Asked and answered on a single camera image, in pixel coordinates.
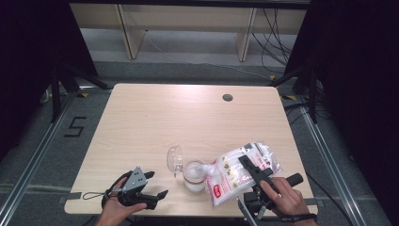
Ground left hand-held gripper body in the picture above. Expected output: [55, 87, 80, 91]
[117, 166, 159, 211]

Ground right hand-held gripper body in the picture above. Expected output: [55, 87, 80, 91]
[236, 167, 305, 226]

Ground white bag with red label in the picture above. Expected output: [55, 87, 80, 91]
[203, 140, 282, 208]

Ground clear jar lid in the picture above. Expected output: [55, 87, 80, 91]
[166, 144, 184, 179]

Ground clear glass jar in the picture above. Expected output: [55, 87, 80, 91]
[183, 159, 208, 193]

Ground person's left hand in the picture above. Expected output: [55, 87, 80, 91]
[100, 176, 149, 222]

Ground person's right hand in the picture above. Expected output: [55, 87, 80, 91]
[259, 176, 311, 219]

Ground black metal stand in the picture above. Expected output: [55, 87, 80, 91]
[268, 65, 318, 124]
[49, 63, 111, 124]

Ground black curtain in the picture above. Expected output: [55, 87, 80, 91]
[283, 0, 399, 220]
[0, 0, 98, 161]

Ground beige wooden shelf unit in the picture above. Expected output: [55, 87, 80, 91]
[68, 3, 308, 62]

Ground black lanyard loop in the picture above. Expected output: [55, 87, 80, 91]
[81, 191, 107, 202]

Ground black wrist strap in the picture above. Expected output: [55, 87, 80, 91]
[279, 213, 318, 223]

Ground black floor cable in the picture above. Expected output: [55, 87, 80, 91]
[305, 171, 356, 226]

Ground aluminium floor rail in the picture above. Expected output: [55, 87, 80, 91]
[296, 103, 359, 226]
[0, 90, 78, 218]

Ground bundle of black cables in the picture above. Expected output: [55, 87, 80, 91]
[251, 8, 303, 75]

